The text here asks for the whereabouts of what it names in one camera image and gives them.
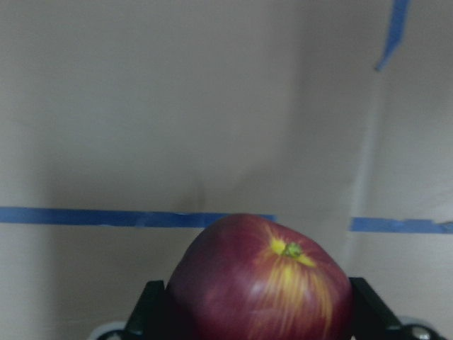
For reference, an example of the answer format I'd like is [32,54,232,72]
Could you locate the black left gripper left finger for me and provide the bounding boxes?
[127,280,176,339]

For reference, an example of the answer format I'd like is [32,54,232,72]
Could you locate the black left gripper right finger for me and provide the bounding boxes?
[350,277,402,340]

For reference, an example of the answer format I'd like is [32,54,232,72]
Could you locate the dark red apple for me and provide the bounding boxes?
[166,214,352,339]

